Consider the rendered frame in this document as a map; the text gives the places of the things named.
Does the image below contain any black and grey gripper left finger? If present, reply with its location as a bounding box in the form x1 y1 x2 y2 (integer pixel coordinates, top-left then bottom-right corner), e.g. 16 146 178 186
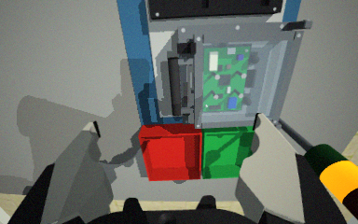
7 120 114 224

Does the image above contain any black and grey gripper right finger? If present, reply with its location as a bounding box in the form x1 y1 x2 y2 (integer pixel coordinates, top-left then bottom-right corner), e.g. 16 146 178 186
235 113 347 224

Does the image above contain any green bin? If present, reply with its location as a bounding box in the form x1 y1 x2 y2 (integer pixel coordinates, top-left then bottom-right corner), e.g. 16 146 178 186
201 126 255 179

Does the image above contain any red bin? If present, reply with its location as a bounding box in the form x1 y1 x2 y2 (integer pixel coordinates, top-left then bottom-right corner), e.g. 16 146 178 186
139 123 202 181

